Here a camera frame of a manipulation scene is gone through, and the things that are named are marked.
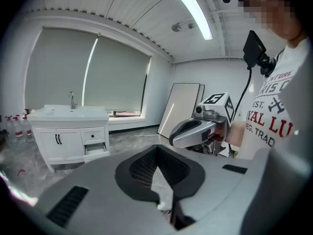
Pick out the white sink basin top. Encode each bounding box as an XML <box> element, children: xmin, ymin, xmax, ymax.
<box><xmin>26</xmin><ymin>104</ymin><xmax>110</xmax><ymax>122</ymax></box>

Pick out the window glass strip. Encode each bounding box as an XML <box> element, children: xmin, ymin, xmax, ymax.
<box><xmin>107</xmin><ymin>110</ymin><xmax>142</xmax><ymax>118</ymax></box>

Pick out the white sink cabinet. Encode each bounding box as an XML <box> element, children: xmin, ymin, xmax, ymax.
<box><xmin>26</xmin><ymin>104</ymin><xmax>110</xmax><ymax>173</ymax></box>

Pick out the person's white printed t-shirt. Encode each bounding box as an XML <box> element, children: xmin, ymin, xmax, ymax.
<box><xmin>239</xmin><ymin>37</ymin><xmax>309</xmax><ymax>161</ymax></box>

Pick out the narrow black-framed white board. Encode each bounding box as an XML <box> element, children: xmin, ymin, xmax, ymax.
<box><xmin>195</xmin><ymin>84</ymin><xmax>205</xmax><ymax>107</ymax></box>

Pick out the person's head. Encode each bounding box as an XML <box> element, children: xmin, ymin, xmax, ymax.
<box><xmin>238</xmin><ymin>0</ymin><xmax>310</xmax><ymax>43</ymax></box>

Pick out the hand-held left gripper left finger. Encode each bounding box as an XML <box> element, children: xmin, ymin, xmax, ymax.
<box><xmin>114</xmin><ymin>145</ymin><xmax>160</xmax><ymax>203</ymax></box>

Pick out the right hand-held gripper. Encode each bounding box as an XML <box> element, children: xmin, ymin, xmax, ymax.
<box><xmin>168</xmin><ymin>92</ymin><xmax>235</xmax><ymax>157</ymax></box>

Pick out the black device cable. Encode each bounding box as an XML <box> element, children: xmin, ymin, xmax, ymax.
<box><xmin>231</xmin><ymin>67</ymin><xmax>253</xmax><ymax>130</ymax></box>

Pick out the chrome faucet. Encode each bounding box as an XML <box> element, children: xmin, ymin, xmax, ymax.
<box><xmin>68</xmin><ymin>91</ymin><xmax>78</xmax><ymax>110</ymax></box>

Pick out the person's right hand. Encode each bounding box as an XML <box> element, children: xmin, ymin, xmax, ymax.
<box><xmin>212</xmin><ymin>122</ymin><xmax>231</xmax><ymax>143</ymax></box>

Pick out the white cabinet door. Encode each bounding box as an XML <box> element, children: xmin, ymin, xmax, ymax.
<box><xmin>38</xmin><ymin>128</ymin><xmax>61</xmax><ymax>161</ymax></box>
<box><xmin>56</xmin><ymin>128</ymin><xmax>84</xmax><ymax>161</ymax></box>

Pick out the white window sill ledge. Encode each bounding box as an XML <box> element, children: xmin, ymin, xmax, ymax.
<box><xmin>107</xmin><ymin>116</ymin><xmax>159</xmax><ymax>132</ymax></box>

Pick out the black chest-mounted device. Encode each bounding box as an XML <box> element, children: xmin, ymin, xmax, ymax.
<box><xmin>242</xmin><ymin>30</ymin><xmax>277</xmax><ymax>77</ymax></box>

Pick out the grey roller blind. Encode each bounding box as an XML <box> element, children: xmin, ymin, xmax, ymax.
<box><xmin>83</xmin><ymin>36</ymin><xmax>152</xmax><ymax>113</ymax></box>
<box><xmin>24</xmin><ymin>27</ymin><xmax>99</xmax><ymax>110</ymax></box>

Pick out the white drawer with black knob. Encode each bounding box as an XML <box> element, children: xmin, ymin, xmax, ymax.
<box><xmin>80</xmin><ymin>127</ymin><xmax>106</xmax><ymax>146</ymax></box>
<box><xmin>82</xmin><ymin>142</ymin><xmax>110</xmax><ymax>164</ymax></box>

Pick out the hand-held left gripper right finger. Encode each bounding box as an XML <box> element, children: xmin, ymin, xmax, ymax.
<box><xmin>156</xmin><ymin>145</ymin><xmax>206</xmax><ymax>231</ymax></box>

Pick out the person's right forearm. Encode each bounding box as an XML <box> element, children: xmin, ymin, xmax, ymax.
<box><xmin>228</xmin><ymin>120</ymin><xmax>246</xmax><ymax>148</ymax></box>

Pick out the large black-framed white board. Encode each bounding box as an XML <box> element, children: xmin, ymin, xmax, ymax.
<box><xmin>156</xmin><ymin>82</ymin><xmax>201</xmax><ymax>139</ymax></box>

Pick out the long ceiling light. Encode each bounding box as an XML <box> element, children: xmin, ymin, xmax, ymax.
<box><xmin>174</xmin><ymin>0</ymin><xmax>213</xmax><ymax>41</ymax></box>

